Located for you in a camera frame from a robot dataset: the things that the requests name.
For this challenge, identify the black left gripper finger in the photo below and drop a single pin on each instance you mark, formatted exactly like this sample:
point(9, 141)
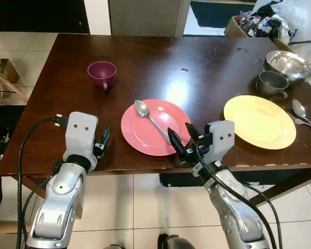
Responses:
point(99, 138)
point(105, 137)

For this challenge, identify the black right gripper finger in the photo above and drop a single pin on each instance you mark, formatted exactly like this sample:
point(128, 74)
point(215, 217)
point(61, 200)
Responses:
point(176, 142)
point(192, 130)

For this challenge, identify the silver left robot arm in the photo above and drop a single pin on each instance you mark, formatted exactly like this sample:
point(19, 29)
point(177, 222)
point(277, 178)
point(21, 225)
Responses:
point(62, 192)

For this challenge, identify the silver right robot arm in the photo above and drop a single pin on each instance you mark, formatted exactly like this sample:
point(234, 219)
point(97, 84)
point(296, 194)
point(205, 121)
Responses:
point(238, 212)

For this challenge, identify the pink plate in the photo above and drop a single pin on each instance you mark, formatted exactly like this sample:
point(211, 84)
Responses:
point(142, 135)

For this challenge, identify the silver metal spoon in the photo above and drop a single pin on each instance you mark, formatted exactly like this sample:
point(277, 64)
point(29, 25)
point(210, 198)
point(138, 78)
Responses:
point(299, 108)
point(141, 108)

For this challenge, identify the purple cup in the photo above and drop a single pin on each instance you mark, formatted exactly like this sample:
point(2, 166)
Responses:
point(101, 75)

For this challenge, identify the yellow plate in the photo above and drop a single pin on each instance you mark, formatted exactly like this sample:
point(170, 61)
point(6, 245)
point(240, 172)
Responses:
point(259, 122)

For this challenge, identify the silver metal fork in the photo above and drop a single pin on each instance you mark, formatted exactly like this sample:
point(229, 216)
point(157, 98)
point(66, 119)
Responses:
point(307, 123)

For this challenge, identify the grey mug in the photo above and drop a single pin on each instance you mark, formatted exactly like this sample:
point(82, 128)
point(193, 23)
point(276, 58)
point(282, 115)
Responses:
point(270, 85)

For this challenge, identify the black robot foot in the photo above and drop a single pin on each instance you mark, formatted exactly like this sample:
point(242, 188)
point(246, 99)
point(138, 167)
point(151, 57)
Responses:
point(176, 241)

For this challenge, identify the cardboard rubbish box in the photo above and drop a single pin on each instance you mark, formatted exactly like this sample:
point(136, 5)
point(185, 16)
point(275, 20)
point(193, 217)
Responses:
point(233, 28)

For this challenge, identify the steel bowl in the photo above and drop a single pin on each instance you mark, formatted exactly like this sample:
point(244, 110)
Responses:
point(290, 65)

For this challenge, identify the dark door mat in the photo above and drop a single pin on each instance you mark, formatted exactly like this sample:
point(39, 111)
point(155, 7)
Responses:
point(217, 13)

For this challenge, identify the grey cabinet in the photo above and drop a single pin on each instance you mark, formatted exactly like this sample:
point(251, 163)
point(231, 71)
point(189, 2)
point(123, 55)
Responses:
point(147, 16)

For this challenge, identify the black rubbish bag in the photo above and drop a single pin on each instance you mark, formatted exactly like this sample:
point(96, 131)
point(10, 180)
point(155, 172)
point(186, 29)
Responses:
point(259, 23)

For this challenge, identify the dark door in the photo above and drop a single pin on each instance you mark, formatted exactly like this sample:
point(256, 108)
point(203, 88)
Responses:
point(39, 14)

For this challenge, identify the white plastic bag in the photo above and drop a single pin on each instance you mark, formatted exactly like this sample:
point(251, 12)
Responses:
point(293, 13)

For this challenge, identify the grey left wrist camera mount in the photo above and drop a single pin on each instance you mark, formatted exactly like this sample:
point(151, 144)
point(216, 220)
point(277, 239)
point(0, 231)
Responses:
point(80, 132)

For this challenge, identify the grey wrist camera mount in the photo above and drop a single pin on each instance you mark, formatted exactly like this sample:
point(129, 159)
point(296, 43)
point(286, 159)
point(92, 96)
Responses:
point(80, 132)
point(222, 136)

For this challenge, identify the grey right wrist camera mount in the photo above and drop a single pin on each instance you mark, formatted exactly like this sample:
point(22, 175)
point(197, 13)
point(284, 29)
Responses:
point(222, 136)

